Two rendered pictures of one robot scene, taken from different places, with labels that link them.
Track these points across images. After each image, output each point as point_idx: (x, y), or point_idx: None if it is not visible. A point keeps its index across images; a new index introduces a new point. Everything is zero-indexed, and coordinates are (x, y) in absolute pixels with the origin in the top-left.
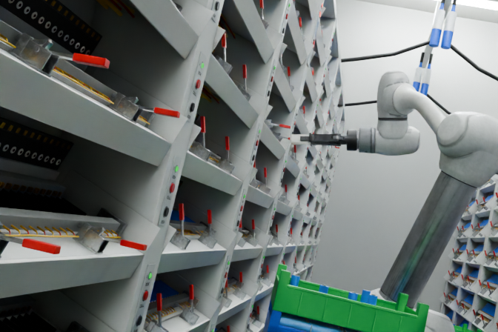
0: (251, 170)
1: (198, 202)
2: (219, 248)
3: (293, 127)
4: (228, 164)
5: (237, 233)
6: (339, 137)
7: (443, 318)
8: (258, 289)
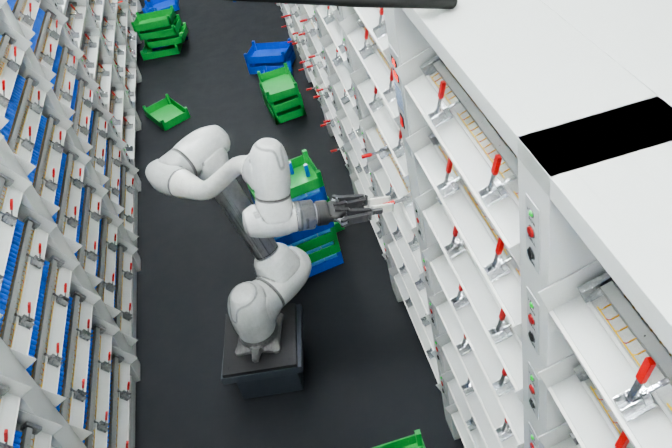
0: (370, 161)
1: None
2: (370, 184)
3: (420, 226)
4: (358, 129)
5: None
6: (331, 200)
7: (235, 286)
8: (444, 378)
